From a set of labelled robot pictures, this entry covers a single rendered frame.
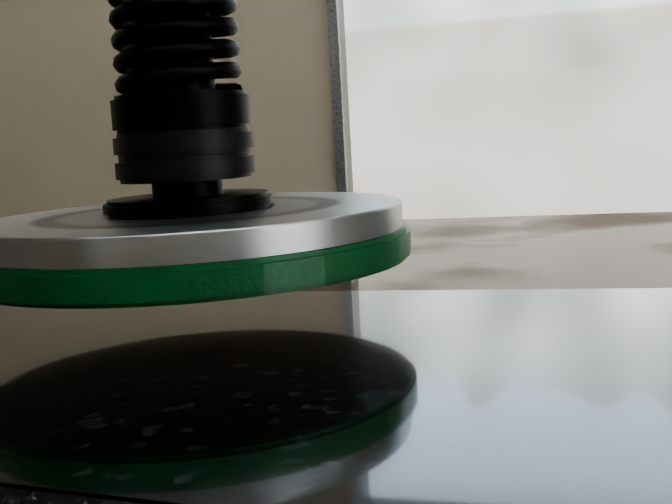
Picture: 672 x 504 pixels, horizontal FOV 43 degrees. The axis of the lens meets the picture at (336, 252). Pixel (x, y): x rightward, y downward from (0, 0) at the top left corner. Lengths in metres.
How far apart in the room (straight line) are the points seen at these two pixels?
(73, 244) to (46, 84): 5.74
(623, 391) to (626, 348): 0.06
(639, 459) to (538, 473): 0.03
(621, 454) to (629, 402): 0.05
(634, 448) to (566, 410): 0.04
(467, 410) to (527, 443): 0.03
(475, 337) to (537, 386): 0.08
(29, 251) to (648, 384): 0.24
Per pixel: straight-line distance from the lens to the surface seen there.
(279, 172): 5.38
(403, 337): 0.39
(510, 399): 0.30
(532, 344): 0.37
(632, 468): 0.25
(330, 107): 5.28
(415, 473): 0.24
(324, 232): 0.35
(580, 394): 0.30
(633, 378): 0.32
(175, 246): 0.33
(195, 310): 0.48
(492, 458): 0.25
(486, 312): 0.43
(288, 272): 0.34
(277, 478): 0.24
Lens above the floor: 0.91
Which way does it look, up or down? 8 degrees down
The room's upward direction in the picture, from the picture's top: 3 degrees counter-clockwise
